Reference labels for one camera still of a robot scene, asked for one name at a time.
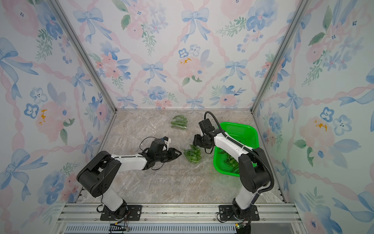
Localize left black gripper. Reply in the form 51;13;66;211
156;148;182;163

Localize clear pepper container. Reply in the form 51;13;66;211
170;115;189;130
183;144;202;163
145;121;168;138

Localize bright green plastic basket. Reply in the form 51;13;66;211
213;122;259;167

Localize green peppers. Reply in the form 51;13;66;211
214;147;239;176

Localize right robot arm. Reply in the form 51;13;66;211
193;118;275;219

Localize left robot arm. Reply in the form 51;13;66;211
77;137;182;215

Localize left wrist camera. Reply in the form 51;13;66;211
163;136;171;146

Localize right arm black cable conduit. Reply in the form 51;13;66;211
204;111;275;205

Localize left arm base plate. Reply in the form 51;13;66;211
99;205;143;221

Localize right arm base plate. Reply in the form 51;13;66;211
217;205;260;222

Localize aluminium front rail frame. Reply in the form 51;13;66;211
51;203;306;234

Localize left aluminium corner post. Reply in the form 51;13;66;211
47;0;117;113

